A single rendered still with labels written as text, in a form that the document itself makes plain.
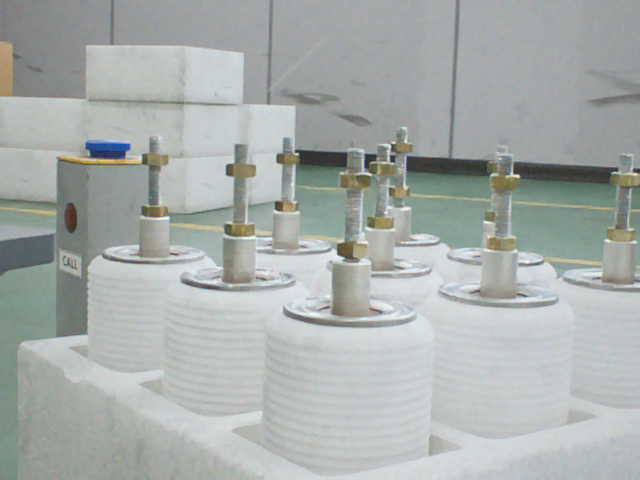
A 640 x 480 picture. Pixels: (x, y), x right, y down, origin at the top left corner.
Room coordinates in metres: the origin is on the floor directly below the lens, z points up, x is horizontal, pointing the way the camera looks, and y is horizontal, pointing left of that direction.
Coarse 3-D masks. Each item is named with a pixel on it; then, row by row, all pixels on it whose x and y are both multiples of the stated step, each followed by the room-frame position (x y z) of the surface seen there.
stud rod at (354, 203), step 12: (348, 156) 0.58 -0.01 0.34; (360, 156) 0.58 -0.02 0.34; (348, 168) 0.58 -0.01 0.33; (360, 168) 0.58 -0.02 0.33; (348, 192) 0.58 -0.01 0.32; (360, 192) 0.58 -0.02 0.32; (348, 204) 0.58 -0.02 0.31; (360, 204) 0.58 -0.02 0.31; (348, 216) 0.58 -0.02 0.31; (360, 216) 0.58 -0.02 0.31; (348, 228) 0.58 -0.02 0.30; (360, 228) 0.58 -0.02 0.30; (348, 240) 0.58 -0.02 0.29; (360, 240) 0.58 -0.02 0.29
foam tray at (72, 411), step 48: (48, 384) 0.74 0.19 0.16; (96, 384) 0.68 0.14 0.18; (144, 384) 0.69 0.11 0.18; (48, 432) 0.74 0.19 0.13; (96, 432) 0.67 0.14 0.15; (144, 432) 0.62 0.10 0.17; (192, 432) 0.58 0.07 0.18; (240, 432) 0.60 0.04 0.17; (432, 432) 0.60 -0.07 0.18; (576, 432) 0.60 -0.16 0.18; (624, 432) 0.61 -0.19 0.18
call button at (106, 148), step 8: (88, 144) 0.92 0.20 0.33; (96, 144) 0.92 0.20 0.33; (104, 144) 0.92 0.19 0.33; (112, 144) 0.92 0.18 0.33; (120, 144) 0.92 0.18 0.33; (128, 144) 0.93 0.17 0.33; (96, 152) 0.92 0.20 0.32; (104, 152) 0.92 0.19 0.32; (112, 152) 0.92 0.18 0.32; (120, 152) 0.93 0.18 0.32
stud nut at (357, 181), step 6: (342, 174) 0.58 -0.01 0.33; (348, 174) 0.58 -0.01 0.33; (354, 174) 0.57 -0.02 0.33; (360, 174) 0.58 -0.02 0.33; (366, 174) 0.58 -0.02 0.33; (342, 180) 0.58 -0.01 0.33; (348, 180) 0.58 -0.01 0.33; (354, 180) 0.57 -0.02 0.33; (360, 180) 0.57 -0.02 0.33; (366, 180) 0.58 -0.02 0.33; (342, 186) 0.58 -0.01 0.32; (348, 186) 0.58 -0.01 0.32; (354, 186) 0.57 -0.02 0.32; (360, 186) 0.58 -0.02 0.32; (366, 186) 0.58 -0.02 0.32
